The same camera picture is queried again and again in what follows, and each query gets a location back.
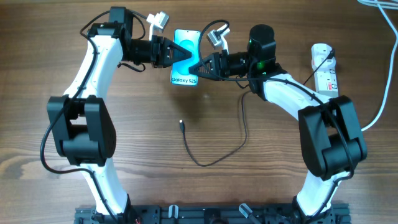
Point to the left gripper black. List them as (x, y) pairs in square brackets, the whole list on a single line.
[(158, 44)]

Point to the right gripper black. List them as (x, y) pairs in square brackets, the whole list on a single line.
[(219, 64)]

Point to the turquoise Galaxy S25 smartphone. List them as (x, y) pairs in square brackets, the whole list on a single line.
[(180, 74)]

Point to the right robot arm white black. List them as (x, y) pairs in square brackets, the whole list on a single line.
[(331, 138)]

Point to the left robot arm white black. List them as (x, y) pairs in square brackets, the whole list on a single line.
[(80, 124)]

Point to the white USB charger adapter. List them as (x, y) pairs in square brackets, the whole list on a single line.
[(323, 56)]

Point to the white power strip socket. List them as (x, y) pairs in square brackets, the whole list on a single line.
[(326, 82)]

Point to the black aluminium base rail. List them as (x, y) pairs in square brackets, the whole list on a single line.
[(271, 213)]

